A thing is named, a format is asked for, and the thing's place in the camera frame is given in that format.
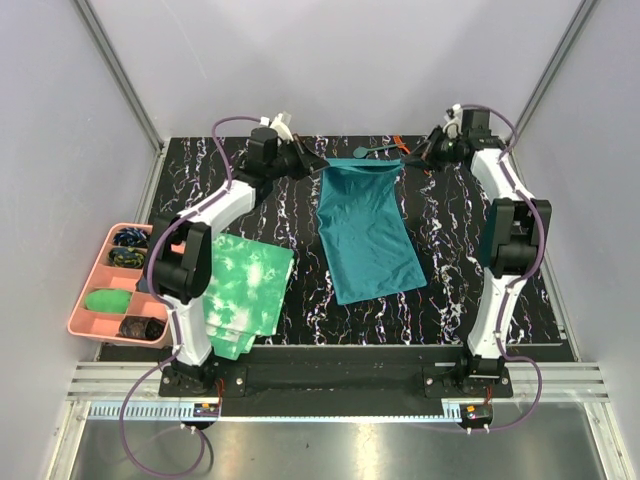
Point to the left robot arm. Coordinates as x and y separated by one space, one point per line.
178 265

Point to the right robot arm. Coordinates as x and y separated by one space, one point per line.
513 240

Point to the right aluminium frame post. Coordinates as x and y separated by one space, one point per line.
570 36

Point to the pink compartment tray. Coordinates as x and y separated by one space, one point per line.
103 327

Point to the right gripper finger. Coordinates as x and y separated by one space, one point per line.
418 159
424 148

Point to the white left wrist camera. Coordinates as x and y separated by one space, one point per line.
280 123

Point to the green tie-dye cloth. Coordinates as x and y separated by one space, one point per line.
246 293

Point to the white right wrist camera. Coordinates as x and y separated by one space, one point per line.
453 120

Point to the orange plastic fork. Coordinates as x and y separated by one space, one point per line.
400 144

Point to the aluminium frame post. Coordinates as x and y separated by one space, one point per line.
106 50
570 36

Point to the green rolled cloth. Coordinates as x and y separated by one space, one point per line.
111 301

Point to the left aluminium frame post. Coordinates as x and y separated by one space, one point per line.
106 50

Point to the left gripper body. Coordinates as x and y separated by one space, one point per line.
287 161

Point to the brown patterned rolled cloth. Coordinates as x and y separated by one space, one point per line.
141 328

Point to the blue patterned rolled cloth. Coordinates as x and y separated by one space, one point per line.
131 237

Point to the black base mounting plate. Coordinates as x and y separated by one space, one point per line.
318 367

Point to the aluminium front rail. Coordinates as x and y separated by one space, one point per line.
112 393

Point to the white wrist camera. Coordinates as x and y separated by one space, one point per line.
280 123
453 120

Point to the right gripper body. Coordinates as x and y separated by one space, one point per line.
444 150

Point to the teal satin napkin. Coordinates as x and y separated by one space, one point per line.
363 234

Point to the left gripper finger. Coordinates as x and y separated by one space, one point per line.
311 165
301 148

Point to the teal plastic spoon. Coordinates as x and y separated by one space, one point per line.
362 152

